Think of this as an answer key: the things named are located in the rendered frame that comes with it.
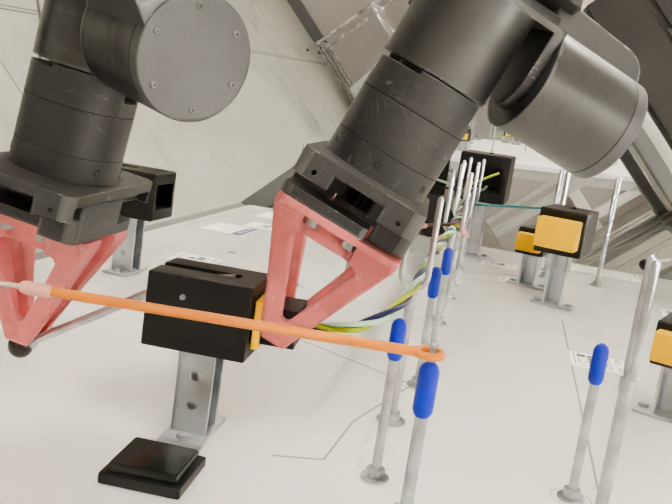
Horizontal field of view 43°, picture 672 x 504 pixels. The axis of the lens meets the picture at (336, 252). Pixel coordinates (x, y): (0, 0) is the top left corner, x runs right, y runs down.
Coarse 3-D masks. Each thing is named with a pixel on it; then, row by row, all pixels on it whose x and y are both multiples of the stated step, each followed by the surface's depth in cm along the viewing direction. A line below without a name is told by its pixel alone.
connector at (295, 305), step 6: (288, 300) 46; (294, 300) 46; (300, 300) 47; (306, 300) 47; (288, 306) 45; (294, 306) 45; (300, 306) 45; (306, 306) 47; (252, 312) 44; (288, 312) 44; (294, 312) 44; (252, 318) 44; (288, 318) 44; (264, 342) 45; (294, 342) 44; (288, 348) 44
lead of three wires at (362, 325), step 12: (420, 276) 52; (408, 288) 50; (420, 288) 51; (396, 300) 48; (408, 300) 49; (384, 312) 47; (396, 312) 48; (324, 324) 46; (336, 324) 46; (348, 324) 46; (360, 324) 46; (372, 324) 46
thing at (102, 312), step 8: (136, 296) 47; (144, 296) 46; (184, 296) 44; (96, 312) 47; (104, 312) 47; (112, 312) 47; (72, 320) 47; (80, 320) 47; (88, 320) 47; (56, 328) 48; (64, 328) 48; (72, 328) 48; (40, 336) 48; (48, 336) 48; (32, 344) 48
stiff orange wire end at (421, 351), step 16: (16, 288) 33; (32, 288) 33; (48, 288) 33; (112, 304) 33; (128, 304) 33; (144, 304) 33; (160, 304) 33; (208, 320) 32; (224, 320) 32; (240, 320) 32; (256, 320) 32; (304, 336) 32; (320, 336) 32; (336, 336) 32; (352, 336) 32; (400, 352) 32; (416, 352) 32
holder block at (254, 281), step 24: (168, 264) 47; (192, 264) 47; (216, 264) 48; (168, 288) 44; (192, 288) 44; (216, 288) 44; (240, 288) 44; (264, 288) 46; (144, 312) 45; (216, 312) 44; (240, 312) 44; (144, 336) 45; (168, 336) 45; (192, 336) 44; (216, 336) 44; (240, 336) 44; (240, 360) 44
